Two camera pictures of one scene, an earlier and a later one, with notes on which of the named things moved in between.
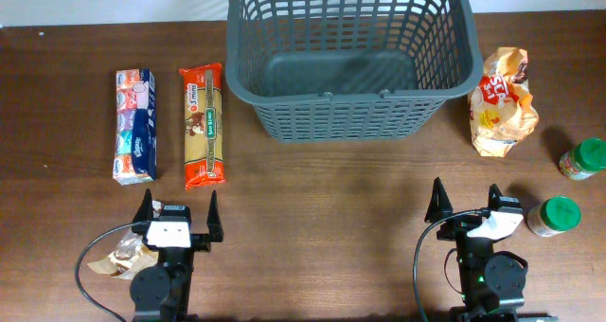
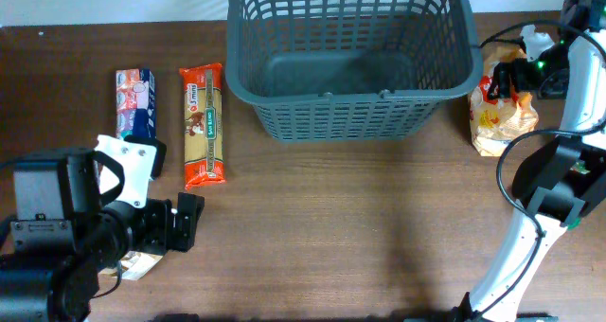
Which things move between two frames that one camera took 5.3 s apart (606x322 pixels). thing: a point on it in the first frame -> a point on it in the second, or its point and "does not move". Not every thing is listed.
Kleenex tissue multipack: (135, 151) does not move
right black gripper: (458, 226) -> (518, 68)
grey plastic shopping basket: (347, 61) does not move
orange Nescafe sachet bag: (502, 109) does not move
